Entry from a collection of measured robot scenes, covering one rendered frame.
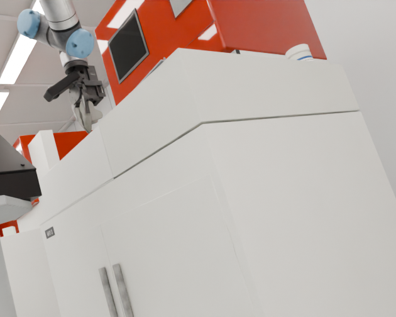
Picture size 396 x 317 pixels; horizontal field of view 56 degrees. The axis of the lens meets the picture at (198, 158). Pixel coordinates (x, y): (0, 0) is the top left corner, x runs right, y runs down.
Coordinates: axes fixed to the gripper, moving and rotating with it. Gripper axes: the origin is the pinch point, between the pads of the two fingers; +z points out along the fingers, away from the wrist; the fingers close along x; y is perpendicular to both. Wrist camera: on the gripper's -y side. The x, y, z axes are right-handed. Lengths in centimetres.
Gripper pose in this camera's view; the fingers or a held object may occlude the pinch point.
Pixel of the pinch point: (86, 129)
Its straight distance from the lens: 112.1
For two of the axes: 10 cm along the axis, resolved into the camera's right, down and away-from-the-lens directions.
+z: 3.0, 9.4, -1.6
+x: -6.1, 3.2, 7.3
